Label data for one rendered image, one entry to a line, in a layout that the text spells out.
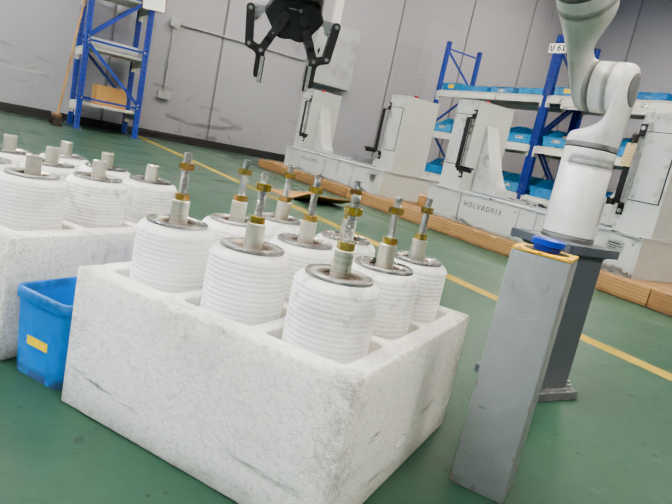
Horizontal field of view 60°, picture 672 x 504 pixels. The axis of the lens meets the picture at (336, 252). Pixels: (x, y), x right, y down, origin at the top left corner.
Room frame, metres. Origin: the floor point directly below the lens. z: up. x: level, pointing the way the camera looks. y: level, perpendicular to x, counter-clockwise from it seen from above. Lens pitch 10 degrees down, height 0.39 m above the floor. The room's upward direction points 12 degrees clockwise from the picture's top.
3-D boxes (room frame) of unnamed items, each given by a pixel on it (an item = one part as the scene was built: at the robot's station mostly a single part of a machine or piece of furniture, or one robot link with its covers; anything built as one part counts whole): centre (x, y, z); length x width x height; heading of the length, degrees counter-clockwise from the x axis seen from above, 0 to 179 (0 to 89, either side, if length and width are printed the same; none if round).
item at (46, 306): (0.86, 0.30, 0.06); 0.30 x 0.11 x 0.12; 153
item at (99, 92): (6.19, 2.64, 0.36); 0.31 x 0.25 x 0.20; 122
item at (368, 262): (0.72, -0.06, 0.25); 0.08 x 0.08 x 0.01
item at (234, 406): (0.77, 0.04, 0.09); 0.39 x 0.39 x 0.18; 63
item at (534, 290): (0.71, -0.25, 0.16); 0.07 x 0.07 x 0.31; 63
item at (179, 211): (0.72, 0.20, 0.26); 0.02 x 0.02 x 0.03
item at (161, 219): (0.72, 0.20, 0.25); 0.08 x 0.08 x 0.01
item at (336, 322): (0.62, -0.01, 0.16); 0.10 x 0.10 x 0.18
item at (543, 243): (0.71, -0.25, 0.32); 0.04 x 0.04 x 0.02
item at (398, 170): (4.98, -0.01, 0.45); 1.61 x 0.57 x 0.74; 32
